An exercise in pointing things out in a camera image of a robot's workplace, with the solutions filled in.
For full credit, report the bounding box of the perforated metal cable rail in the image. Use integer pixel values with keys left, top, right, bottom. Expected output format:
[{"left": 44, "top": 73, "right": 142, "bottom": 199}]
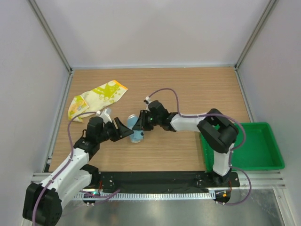
[{"left": 73, "top": 190, "right": 215, "bottom": 201}]

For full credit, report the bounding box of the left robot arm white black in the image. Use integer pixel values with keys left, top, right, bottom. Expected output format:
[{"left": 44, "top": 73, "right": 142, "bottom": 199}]
[{"left": 23, "top": 108, "right": 133, "bottom": 226}]

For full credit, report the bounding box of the yellow green printed towel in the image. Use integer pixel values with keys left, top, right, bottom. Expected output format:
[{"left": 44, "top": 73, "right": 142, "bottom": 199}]
[{"left": 67, "top": 80, "right": 128, "bottom": 122}]

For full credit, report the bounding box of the blue polka dot towel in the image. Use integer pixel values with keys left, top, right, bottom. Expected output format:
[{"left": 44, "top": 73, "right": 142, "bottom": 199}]
[{"left": 127, "top": 114, "right": 144, "bottom": 143}]

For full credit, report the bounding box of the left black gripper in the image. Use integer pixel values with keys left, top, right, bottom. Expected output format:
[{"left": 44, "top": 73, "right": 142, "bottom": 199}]
[{"left": 97, "top": 117, "right": 133, "bottom": 143}]

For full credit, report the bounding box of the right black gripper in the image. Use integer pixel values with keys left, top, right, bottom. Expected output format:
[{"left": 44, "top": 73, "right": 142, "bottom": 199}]
[{"left": 133, "top": 109, "right": 161, "bottom": 130}]

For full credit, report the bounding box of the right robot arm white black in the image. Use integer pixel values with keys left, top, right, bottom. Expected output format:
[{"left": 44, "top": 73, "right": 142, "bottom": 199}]
[{"left": 132, "top": 99, "right": 238, "bottom": 186}]

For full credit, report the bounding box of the right aluminium frame post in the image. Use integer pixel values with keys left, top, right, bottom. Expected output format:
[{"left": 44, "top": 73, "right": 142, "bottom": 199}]
[{"left": 234, "top": 0, "right": 278, "bottom": 71}]

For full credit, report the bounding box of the green plastic tray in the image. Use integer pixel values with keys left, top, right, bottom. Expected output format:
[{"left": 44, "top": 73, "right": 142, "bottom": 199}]
[{"left": 200, "top": 122, "right": 285, "bottom": 175}]

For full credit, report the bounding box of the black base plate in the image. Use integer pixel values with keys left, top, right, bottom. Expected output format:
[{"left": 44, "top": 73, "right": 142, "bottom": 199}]
[{"left": 96, "top": 171, "right": 240, "bottom": 194}]

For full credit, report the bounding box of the aluminium frame post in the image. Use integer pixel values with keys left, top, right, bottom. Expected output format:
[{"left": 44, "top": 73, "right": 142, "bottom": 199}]
[
  {"left": 234, "top": 0, "right": 278, "bottom": 71},
  {"left": 27, "top": 0, "right": 73, "bottom": 74}
]

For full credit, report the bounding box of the left aluminium frame post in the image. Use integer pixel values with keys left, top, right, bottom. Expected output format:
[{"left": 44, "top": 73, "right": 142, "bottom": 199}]
[{"left": 27, "top": 0, "right": 73, "bottom": 74}]

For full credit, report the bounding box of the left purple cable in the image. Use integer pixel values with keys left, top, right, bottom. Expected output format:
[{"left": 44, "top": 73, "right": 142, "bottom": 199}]
[{"left": 32, "top": 111, "right": 122, "bottom": 224}]

